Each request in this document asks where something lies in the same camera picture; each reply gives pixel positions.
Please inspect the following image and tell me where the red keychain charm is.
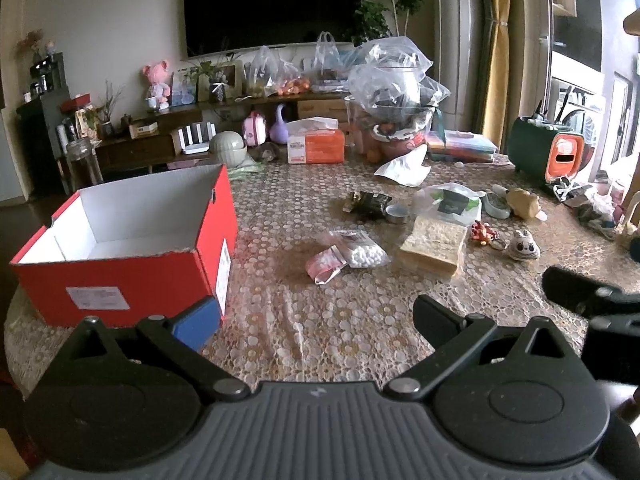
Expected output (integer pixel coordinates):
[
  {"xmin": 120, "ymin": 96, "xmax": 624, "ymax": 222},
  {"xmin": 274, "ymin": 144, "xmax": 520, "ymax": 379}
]
[{"xmin": 471, "ymin": 221, "xmax": 506, "ymax": 252}]

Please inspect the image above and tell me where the white panda slipper toy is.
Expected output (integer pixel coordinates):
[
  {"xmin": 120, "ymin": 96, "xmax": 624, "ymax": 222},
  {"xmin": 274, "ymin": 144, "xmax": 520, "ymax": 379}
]
[{"xmin": 506, "ymin": 230, "xmax": 540, "ymax": 261}]

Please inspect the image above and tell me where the bag of white beads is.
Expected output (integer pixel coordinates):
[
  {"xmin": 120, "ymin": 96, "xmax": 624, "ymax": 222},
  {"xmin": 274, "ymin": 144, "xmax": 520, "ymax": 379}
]
[{"xmin": 329, "ymin": 230, "xmax": 390, "ymax": 269}]

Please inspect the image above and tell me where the plastic bag with green item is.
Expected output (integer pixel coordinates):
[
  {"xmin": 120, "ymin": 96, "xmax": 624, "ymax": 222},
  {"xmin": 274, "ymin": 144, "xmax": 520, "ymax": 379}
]
[{"xmin": 412, "ymin": 183, "xmax": 485, "ymax": 226}]

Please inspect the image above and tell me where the tan plush toy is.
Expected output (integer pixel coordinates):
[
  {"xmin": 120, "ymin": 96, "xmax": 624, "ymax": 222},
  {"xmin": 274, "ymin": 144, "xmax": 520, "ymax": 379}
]
[{"xmin": 506, "ymin": 188, "xmax": 548, "ymax": 221}]

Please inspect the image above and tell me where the pink white pouch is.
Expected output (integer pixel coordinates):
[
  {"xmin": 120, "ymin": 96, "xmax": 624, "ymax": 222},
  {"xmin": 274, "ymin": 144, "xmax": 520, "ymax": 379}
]
[{"xmin": 305, "ymin": 245, "xmax": 347, "ymax": 285}]

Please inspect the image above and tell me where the black snack packet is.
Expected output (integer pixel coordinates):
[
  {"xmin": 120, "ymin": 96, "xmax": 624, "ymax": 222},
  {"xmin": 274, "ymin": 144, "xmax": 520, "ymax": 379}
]
[{"xmin": 343, "ymin": 191, "xmax": 393, "ymax": 220}]

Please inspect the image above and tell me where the red cardboard box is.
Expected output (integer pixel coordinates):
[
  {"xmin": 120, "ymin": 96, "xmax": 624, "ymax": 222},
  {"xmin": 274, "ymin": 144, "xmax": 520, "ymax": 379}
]
[{"xmin": 11, "ymin": 165, "xmax": 238, "ymax": 327}]

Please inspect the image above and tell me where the small round tin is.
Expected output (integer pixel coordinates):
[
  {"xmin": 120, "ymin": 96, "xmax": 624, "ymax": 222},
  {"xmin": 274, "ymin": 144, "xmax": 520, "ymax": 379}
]
[{"xmin": 384, "ymin": 203, "xmax": 410, "ymax": 224}]

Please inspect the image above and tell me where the white paper sheet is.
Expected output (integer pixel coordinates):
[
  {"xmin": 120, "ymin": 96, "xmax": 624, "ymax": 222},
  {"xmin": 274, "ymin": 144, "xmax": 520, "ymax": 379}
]
[{"xmin": 374, "ymin": 145, "xmax": 431, "ymax": 188}]

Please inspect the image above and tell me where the folded green white cloth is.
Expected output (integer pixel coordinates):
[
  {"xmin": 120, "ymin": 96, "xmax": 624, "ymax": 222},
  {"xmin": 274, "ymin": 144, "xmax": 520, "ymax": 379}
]
[{"xmin": 228, "ymin": 156, "xmax": 264, "ymax": 181}]

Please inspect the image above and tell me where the stack of colourful folders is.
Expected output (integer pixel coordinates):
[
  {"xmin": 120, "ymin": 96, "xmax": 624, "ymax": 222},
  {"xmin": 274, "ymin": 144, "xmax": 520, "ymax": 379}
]
[{"xmin": 425, "ymin": 130, "xmax": 498, "ymax": 162}]

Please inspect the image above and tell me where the glass jar with lid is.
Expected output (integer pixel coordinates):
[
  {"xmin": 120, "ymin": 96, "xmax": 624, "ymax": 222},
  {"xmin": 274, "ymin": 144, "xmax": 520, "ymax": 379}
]
[{"xmin": 66, "ymin": 138, "xmax": 103, "ymax": 191}]

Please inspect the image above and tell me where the orange fruit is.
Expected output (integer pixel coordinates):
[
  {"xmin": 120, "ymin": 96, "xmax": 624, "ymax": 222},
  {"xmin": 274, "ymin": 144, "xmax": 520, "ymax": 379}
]
[{"xmin": 367, "ymin": 150, "xmax": 381, "ymax": 164}]

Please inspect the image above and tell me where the grey round ceramic jar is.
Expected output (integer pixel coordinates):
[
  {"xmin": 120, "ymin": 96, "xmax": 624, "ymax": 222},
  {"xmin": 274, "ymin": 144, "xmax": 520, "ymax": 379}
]
[{"xmin": 209, "ymin": 131, "xmax": 247, "ymax": 169}]

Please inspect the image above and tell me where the white router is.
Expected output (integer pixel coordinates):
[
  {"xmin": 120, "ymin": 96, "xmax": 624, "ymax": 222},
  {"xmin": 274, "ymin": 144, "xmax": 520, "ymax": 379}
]
[{"xmin": 171, "ymin": 122, "xmax": 217, "ymax": 155}]

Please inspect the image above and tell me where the green radio box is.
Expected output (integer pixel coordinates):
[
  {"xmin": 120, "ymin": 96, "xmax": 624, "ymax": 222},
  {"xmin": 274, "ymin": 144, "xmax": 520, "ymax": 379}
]
[{"xmin": 506, "ymin": 117, "xmax": 585, "ymax": 183}]

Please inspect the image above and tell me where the pink pot with fruit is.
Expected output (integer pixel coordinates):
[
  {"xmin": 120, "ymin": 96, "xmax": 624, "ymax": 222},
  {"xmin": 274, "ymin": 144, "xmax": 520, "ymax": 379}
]
[{"xmin": 349, "ymin": 106, "xmax": 438, "ymax": 162}]

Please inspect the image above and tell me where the wooden tv cabinet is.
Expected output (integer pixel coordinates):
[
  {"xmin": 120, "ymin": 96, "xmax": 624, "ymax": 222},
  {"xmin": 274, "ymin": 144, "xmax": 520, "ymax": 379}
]
[{"xmin": 94, "ymin": 90, "xmax": 362, "ymax": 172}]

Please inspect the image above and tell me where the pink backpack toy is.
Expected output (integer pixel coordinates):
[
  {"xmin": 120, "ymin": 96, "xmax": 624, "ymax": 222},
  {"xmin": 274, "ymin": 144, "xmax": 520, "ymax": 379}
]
[{"xmin": 243, "ymin": 110, "xmax": 267, "ymax": 148}]

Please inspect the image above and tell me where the purple vase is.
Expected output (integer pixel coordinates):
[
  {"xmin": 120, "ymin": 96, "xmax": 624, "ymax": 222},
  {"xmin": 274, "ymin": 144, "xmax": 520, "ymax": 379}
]
[{"xmin": 269, "ymin": 104, "xmax": 288, "ymax": 145}]

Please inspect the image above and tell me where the orange tissue box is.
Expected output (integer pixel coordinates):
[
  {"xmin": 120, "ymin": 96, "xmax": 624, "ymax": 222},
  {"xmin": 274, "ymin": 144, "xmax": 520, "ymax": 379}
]
[{"xmin": 286, "ymin": 117, "xmax": 345, "ymax": 165}]

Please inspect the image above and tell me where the pink plush bear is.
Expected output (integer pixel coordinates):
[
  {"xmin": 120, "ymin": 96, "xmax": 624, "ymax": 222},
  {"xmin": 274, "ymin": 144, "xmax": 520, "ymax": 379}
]
[{"xmin": 142, "ymin": 60, "xmax": 171, "ymax": 112}]

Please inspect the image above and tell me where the dark side cabinet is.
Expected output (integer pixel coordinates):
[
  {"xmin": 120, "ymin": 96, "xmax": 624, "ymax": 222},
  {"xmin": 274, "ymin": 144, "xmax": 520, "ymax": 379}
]
[{"xmin": 16, "ymin": 53, "xmax": 70, "ymax": 198}]

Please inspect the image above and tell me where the large clear plastic bag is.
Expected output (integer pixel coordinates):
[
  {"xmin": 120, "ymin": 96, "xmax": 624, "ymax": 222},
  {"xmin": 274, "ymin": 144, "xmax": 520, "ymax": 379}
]
[{"xmin": 344, "ymin": 36, "xmax": 450, "ymax": 122}]

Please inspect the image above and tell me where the bag of oranges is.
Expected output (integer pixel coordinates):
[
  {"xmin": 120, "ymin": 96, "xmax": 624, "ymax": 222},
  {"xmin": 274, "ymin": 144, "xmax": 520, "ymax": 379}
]
[{"xmin": 276, "ymin": 61, "xmax": 311, "ymax": 96}]

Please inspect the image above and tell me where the green potted tree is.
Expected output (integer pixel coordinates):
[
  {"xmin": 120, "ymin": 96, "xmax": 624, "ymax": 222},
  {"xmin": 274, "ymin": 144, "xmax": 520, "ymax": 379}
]
[{"xmin": 351, "ymin": 0, "xmax": 432, "ymax": 47}]

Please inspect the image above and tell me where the black television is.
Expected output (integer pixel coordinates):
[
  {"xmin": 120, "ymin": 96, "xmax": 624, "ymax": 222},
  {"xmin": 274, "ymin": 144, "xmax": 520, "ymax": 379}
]
[{"xmin": 183, "ymin": 0, "xmax": 360, "ymax": 58}]

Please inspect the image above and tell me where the yellow curtain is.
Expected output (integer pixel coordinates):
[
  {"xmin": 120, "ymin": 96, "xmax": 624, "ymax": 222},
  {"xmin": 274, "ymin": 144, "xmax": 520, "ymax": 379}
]
[{"xmin": 477, "ymin": 0, "xmax": 511, "ymax": 148}]

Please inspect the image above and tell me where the photo frame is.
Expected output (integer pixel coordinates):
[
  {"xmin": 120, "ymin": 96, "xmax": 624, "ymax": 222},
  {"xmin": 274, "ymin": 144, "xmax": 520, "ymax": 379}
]
[{"xmin": 196, "ymin": 60, "xmax": 244, "ymax": 103}]

